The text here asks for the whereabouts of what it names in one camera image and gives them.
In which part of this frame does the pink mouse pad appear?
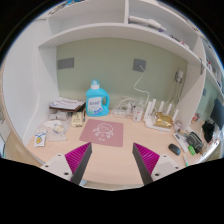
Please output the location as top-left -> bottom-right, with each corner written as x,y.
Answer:
80,119 -> 123,147

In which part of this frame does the clear plastic bag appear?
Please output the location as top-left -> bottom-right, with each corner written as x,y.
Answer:
44,120 -> 70,142

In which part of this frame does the white shelf unit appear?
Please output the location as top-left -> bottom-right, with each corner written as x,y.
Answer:
22,0 -> 222,143

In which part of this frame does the black pouch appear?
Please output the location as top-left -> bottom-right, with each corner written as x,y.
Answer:
187,132 -> 204,153

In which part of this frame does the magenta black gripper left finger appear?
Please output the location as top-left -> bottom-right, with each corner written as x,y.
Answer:
41,143 -> 92,185

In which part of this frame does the black monitor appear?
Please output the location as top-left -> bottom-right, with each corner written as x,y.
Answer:
210,99 -> 224,129

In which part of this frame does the blue detergent bottle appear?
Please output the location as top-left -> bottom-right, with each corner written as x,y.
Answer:
86,79 -> 110,117

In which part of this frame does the small yellow box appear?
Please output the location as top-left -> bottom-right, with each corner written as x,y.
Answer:
72,112 -> 83,127

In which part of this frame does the black computer mouse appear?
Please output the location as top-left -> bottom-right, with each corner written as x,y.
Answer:
168,144 -> 180,155

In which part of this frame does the grey left wall socket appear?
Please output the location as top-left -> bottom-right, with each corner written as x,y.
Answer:
58,58 -> 74,69

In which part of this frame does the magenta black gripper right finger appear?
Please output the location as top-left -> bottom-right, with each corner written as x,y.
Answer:
132,143 -> 180,185

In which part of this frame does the white remote control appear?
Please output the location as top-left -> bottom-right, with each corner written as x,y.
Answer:
173,133 -> 188,152

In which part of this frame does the grey wall socket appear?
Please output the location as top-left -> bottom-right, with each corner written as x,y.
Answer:
133,59 -> 146,72
58,58 -> 74,69

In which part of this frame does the green small object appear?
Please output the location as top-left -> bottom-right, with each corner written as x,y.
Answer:
188,145 -> 196,155

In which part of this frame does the white wall charger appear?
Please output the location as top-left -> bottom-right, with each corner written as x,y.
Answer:
174,70 -> 184,83

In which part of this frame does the yellow white snack packet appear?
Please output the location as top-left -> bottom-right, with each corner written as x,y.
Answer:
34,130 -> 47,147

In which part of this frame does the white power cable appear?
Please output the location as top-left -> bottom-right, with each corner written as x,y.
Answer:
133,65 -> 151,105

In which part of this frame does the grey right wall socket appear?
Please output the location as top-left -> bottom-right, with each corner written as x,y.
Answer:
133,59 -> 146,72

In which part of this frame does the white wifi router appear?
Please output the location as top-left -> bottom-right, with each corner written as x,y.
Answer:
143,99 -> 179,132

